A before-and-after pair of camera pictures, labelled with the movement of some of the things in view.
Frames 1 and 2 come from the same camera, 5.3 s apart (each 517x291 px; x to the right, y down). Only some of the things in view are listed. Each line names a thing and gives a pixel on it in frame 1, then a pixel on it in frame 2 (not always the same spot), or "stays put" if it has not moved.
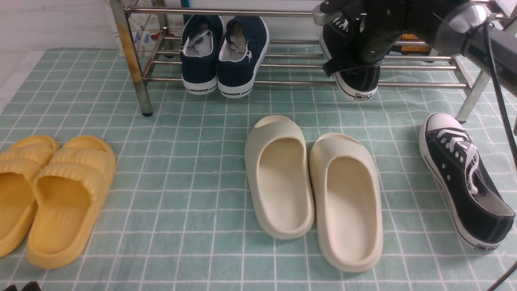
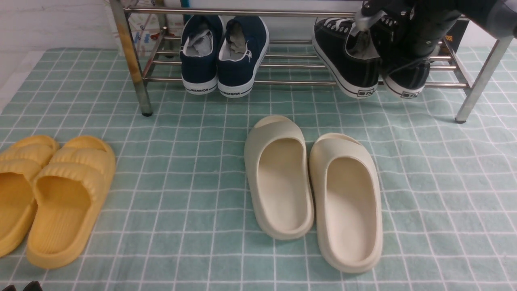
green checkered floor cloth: x=177 y=215 stays put
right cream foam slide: x=347 y=202 stays put
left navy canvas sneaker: x=201 y=36 stays put
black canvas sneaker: x=473 y=203 to x=404 y=72
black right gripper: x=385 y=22 to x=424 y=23
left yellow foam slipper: x=20 y=163 stays put
